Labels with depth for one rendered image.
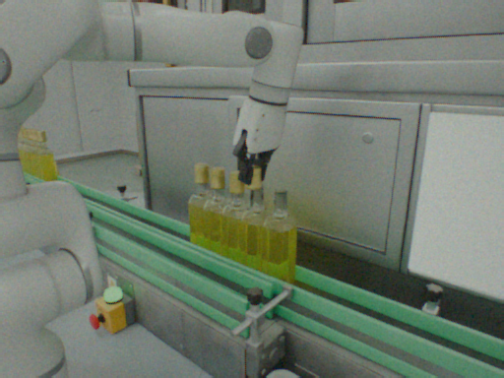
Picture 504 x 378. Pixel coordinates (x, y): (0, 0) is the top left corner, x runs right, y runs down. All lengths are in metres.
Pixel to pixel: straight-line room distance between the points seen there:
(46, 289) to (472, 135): 0.70
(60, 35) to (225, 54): 0.22
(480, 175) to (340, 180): 0.27
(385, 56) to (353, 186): 0.26
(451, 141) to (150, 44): 0.52
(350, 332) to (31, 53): 0.65
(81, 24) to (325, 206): 0.59
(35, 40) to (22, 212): 0.22
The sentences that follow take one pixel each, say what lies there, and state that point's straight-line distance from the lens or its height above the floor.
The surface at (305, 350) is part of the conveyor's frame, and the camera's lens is 0.77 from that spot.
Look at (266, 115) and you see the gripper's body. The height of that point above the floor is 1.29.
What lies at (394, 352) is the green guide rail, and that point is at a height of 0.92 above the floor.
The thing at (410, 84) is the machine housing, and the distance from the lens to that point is 0.73.
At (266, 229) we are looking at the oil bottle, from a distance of 0.74.
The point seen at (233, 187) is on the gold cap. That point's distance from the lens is 0.78.
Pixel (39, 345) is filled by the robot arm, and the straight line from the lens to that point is 0.61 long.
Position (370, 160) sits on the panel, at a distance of 0.76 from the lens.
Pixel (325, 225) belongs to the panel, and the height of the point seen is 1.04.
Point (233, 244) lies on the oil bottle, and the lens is 0.82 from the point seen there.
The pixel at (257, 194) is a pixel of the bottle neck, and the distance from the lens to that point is 0.75.
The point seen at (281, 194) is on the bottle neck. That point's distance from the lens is 0.71.
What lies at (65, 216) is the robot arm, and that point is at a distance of 0.58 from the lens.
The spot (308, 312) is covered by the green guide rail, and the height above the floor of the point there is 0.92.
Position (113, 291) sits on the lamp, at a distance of 0.98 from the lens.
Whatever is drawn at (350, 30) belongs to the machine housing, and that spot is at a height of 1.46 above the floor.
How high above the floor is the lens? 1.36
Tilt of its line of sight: 17 degrees down
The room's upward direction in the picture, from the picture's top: straight up
